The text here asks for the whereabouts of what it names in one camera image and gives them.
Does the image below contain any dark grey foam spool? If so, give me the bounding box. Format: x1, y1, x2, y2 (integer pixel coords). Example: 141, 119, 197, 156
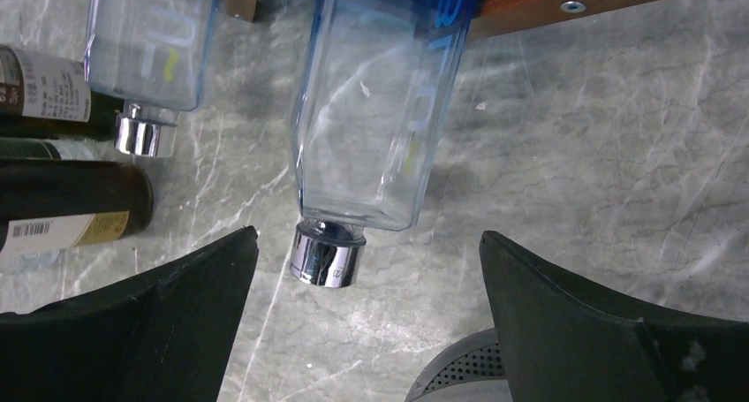
405, 329, 512, 402

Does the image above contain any blue bottle silver cap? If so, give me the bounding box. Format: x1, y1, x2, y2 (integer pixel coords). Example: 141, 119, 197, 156
84, 0, 220, 157

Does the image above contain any green bottle grey cap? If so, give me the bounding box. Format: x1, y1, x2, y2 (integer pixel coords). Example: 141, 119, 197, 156
1, 45, 125, 141

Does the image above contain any brown bottle gold foil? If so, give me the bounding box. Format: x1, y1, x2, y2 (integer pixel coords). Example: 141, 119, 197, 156
1, 159, 154, 257

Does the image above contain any clear bottle chrome cap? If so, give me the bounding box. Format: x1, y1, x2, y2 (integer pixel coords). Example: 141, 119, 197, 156
290, 0, 477, 288

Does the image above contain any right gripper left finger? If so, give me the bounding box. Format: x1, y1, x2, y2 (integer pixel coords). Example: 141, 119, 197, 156
1, 226, 259, 401

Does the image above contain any large clear bottle white stopper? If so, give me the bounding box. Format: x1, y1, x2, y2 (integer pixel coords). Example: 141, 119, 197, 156
1, 137, 109, 161

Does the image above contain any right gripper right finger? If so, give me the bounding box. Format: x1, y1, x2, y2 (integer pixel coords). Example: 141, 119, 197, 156
480, 231, 748, 401

